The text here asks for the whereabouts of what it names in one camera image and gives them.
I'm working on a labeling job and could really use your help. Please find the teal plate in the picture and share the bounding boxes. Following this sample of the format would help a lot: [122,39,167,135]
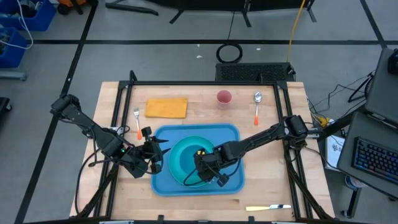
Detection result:
[168,135,220,188]

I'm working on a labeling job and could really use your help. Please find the white tape roll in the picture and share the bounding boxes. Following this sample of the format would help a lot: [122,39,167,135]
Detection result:
[344,175,368,191]

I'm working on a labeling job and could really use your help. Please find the white cable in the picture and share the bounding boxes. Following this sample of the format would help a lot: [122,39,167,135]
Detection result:
[0,0,34,50]

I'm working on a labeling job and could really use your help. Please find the knife with yellow handle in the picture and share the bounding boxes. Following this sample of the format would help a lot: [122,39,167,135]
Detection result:
[245,203,293,213]

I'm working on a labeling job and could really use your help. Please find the white printed paper sheet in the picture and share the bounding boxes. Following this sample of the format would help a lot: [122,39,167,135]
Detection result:
[324,134,346,172]

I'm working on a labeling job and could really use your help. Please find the orange-yellow cloth napkin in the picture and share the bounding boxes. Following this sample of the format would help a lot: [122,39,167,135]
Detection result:
[144,97,189,119]

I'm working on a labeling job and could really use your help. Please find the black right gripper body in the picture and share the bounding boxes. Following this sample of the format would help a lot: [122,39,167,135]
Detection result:
[200,147,226,182]

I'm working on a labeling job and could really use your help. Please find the black backlit keyboard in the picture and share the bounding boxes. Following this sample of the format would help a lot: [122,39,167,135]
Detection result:
[351,136,398,185]

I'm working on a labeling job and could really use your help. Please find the pink cup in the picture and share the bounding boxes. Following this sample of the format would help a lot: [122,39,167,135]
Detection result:
[216,90,233,110]

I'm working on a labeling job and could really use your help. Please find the spoon with orange handle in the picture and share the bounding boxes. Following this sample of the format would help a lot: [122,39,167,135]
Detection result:
[253,91,263,126]

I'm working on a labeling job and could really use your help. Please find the black metal table frame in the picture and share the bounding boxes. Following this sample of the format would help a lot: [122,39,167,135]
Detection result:
[70,70,336,224]

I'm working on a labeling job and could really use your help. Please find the black perforated metal case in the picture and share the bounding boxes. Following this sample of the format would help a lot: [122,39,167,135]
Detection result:
[215,62,297,83]

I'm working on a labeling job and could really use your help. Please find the blue bowl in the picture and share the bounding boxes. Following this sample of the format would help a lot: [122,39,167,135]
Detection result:
[177,144,216,185]

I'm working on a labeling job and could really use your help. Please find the blue plastic storage bin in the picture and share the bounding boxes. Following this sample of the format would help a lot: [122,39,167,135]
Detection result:
[0,27,29,69]
[0,0,57,32]

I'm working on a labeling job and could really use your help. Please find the yellow cable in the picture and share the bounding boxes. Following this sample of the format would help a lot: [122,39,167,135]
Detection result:
[285,0,307,63]

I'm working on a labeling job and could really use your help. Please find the black device on desk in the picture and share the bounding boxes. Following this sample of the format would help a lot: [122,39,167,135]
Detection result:
[387,57,398,76]

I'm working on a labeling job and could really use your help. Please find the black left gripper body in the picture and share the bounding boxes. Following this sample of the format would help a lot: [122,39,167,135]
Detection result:
[140,139,165,175]

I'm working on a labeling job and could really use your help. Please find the black partition screen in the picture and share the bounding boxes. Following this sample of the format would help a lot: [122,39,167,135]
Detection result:
[104,0,318,28]

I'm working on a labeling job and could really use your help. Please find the black chair base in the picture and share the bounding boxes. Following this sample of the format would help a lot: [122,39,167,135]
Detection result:
[0,96,13,121]

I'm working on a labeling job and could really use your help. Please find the orange bag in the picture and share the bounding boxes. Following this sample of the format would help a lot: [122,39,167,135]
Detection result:
[57,0,88,7]

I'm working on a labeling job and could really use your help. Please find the blue plastic tray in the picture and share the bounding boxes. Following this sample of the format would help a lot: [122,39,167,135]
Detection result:
[150,123,246,197]

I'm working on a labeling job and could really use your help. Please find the coiled black cable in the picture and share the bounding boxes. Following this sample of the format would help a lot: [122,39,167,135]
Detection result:
[215,42,244,64]

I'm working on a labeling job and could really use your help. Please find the yellow cable connector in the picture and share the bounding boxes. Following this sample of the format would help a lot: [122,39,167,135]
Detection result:
[316,115,331,128]

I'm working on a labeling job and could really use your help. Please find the grey shelf base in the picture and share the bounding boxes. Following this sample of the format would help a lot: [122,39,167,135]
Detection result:
[0,70,28,82]

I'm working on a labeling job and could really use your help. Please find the grey desk with keyboard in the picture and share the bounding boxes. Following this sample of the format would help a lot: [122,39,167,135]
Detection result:
[336,111,398,200]

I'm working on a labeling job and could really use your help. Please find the fork with orange handle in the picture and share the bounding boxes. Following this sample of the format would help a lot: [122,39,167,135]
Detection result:
[133,107,143,141]

